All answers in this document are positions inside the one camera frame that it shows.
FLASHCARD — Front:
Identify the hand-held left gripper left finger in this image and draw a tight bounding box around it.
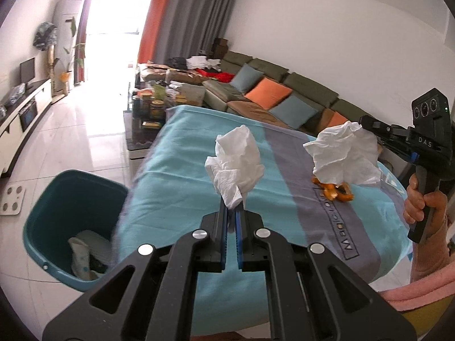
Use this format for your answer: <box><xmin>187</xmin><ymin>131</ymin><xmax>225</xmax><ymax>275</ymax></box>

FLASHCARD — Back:
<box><xmin>42</xmin><ymin>199</ymin><xmax>228</xmax><ymax>341</ymax></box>

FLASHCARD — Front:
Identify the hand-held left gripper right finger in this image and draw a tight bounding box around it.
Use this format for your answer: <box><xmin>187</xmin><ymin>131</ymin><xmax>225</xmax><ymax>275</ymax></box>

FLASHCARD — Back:
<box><xmin>235</xmin><ymin>204</ymin><xmax>416</xmax><ymax>341</ymax></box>

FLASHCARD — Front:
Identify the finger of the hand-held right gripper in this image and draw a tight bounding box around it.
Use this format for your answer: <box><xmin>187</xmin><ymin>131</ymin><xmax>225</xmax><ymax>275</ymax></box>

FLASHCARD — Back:
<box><xmin>377</xmin><ymin>136</ymin><xmax>410</xmax><ymax>151</ymax></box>
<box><xmin>359</xmin><ymin>115</ymin><xmax>393</xmax><ymax>134</ymax></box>

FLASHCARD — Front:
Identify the white tissue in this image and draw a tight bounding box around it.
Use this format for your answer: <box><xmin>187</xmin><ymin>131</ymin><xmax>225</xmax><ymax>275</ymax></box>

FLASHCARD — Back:
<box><xmin>303</xmin><ymin>121</ymin><xmax>382</xmax><ymax>187</ymax></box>
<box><xmin>205</xmin><ymin>125</ymin><xmax>265</xmax><ymax>209</ymax></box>

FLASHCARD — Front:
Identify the orange peel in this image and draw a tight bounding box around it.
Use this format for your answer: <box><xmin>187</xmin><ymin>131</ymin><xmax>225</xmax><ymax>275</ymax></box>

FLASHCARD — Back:
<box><xmin>312</xmin><ymin>177</ymin><xmax>354</xmax><ymax>202</ymax></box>

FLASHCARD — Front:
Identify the patterned paper cup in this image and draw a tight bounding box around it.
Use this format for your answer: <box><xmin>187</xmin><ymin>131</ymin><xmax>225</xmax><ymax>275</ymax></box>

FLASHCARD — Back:
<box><xmin>68</xmin><ymin>237</ymin><xmax>100</xmax><ymax>280</ymax></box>

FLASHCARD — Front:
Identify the teal plastic bin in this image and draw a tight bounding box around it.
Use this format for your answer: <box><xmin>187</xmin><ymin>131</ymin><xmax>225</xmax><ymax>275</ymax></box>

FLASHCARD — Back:
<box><xmin>23</xmin><ymin>170</ymin><xmax>129</xmax><ymax>292</ymax></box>

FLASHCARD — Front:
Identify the person's right forearm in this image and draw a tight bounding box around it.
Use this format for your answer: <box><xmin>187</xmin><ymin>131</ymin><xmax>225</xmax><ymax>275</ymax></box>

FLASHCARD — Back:
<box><xmin>377</xmin><ymin>217</ymin><xmax>455</xmax><ymax>313</ymax></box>

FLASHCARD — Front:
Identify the person's right hand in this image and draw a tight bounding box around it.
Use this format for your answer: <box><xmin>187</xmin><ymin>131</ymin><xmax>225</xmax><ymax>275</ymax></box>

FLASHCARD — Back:
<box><xmin>403</xmin><ymin>175</ymin><xmax>448</xmax><ymax>226</ymax></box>

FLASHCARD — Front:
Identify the orange pillow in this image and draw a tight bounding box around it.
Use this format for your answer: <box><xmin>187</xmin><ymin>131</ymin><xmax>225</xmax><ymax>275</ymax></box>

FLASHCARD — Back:
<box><xmin>322</xmin><ymin>108</ymin><xmax>349</xmax><ymax>132</ymax></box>
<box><xmin>245</xmin><ymin>77</ymin><xmax>294</xmax><ymax>110</ymax></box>

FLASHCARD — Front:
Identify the green sectional sofa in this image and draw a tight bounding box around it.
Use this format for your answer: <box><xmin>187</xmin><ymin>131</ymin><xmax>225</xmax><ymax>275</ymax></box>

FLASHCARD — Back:
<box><xmin>137</xmin><ymin>50</ymin><xmax>384</xmax><ymax>139</ymax></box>

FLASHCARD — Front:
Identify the teal printed tablecloth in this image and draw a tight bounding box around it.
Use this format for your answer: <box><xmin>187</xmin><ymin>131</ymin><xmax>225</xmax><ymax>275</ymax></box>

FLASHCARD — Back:
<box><xmin>113</xmin><ymin>105</ymin><xmax>413</xmax><ymax>327</ymax></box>

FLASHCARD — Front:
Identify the grey-blue pillow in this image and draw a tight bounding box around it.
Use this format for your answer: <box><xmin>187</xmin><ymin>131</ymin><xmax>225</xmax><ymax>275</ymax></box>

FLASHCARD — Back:
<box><xmin>269</xmin><ymin>95</ymin><xmax>319</xmax><ymax>129</ymax></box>
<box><xmin>229</xmin><ymin>64</ymin><xmax>265</xmax><ymax>93</ymax></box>

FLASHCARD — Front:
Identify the black glass coffee table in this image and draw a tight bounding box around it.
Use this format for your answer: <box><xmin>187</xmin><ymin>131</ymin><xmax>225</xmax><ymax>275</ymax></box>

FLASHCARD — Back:
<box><xmin>123</xmin><ymin>82</ymin><xmax>207</xmax><ymax>160</ymax></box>

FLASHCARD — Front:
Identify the beige paper box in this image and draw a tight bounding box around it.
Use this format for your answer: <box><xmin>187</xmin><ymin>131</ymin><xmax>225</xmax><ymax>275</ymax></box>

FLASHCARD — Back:
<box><xmin>178</xmin><ymin>83</ymin><xmax>207</xmax><ymax>107</ymax></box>

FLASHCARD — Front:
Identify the group of food jars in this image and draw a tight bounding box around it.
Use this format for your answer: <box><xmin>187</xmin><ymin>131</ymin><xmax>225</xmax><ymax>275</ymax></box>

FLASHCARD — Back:
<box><xmin>133</xmin><ymin>85</ymin><xmax>167</xmax><ymax>119</ymax></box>

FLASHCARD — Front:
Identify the red cloth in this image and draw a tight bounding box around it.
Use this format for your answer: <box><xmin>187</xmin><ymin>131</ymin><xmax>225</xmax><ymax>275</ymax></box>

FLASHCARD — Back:
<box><xmin>197</xmin><ymin>68</ymin><xmax>235</xmax><ymax>84</ymax></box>

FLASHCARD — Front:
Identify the yellow garment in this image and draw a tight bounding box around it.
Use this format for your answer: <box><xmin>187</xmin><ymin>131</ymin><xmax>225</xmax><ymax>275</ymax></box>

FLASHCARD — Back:
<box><xmin>402</xmin><ymin>295</ymin><xmax>455</xmax><ymax>338</ymax></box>

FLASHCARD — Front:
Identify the brown cardboard box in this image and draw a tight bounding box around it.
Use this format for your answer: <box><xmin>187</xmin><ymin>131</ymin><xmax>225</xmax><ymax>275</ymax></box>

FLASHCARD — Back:
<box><xmin>212</xmin><ymin>38</ymin><xmax>229</xmax><ymax>57</ymax></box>

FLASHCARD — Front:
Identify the white clothes pile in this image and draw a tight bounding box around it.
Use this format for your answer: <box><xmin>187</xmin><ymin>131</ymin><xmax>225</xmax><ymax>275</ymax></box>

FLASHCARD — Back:
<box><xmin>187</xmin><ymin>56</ymin><xmax>221</xmax><ymax>70</ymax></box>

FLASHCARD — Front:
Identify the orange and grey curtain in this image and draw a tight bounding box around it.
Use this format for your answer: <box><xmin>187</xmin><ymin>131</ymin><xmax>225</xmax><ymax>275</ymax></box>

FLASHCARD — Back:
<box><xmin>137</xmin><ymin>0</ymin><xmax>237</xmax><ymax>65</ymax></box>

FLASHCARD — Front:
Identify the white bathroom scale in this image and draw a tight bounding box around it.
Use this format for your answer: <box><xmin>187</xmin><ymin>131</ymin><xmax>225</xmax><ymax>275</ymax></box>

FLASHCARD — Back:
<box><xmin>0</xmin><ymin>186</ymin><xmax>26</xmax><ymax>215</ymax></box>

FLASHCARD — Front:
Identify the tall leafy floor plant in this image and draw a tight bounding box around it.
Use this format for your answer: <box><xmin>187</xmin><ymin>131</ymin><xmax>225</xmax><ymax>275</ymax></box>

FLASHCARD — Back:
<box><xmin>63</xmin><ymin>18</ymin><xmax>88</xmax><ymax>95</ymax></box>

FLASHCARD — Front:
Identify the white TV cabinet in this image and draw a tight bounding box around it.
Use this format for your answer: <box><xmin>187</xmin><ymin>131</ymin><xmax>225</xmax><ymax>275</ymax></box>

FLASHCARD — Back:
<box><xmin>0</xmin><ymin>78</ymin><xmax>53</xmax><ymax>178</ymax></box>

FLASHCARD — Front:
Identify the large window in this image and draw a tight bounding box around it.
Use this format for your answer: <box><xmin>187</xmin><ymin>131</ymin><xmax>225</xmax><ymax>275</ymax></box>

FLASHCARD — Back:
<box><xmin>85</xmin><ymin>0</ymin><xmax>159</xmax><ymax>68</ymax></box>

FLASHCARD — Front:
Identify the crumpled clear plastic bag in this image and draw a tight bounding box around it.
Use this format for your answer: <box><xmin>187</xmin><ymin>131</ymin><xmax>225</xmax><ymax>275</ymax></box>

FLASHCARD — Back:
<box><xmin>3</xmin><ymin>83</ymin><xmax>27</xmax><ymax>103</ymax></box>

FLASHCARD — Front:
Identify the grey and red curtain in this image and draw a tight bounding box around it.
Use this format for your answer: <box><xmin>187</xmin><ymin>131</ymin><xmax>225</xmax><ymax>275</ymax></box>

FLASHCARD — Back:
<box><xmin>69</xmin><ymin>0</ymin><xmax>102</xmax><ymax>84</ymax></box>

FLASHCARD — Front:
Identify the black monitor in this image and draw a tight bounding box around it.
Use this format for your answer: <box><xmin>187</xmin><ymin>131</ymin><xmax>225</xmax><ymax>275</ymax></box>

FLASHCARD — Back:
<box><xmin>19</xmin><ymin>58</ymin><xmax>36</xmax><ymax>85</ymax></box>

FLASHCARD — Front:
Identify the white standing air conditioner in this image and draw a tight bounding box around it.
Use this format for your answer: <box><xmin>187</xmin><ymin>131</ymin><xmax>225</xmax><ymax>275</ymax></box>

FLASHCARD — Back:
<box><xmin>51</xmin><ymin>0</ymin><xmax>86</xmax><ymax>96</ymax></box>

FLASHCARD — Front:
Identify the covered standing fan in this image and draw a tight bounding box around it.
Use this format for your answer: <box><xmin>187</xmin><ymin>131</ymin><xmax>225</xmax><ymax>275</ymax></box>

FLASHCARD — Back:
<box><xmin>33</xmin><ymin>22</ymin><xmax>59</xmax><ymax>96</ymax></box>

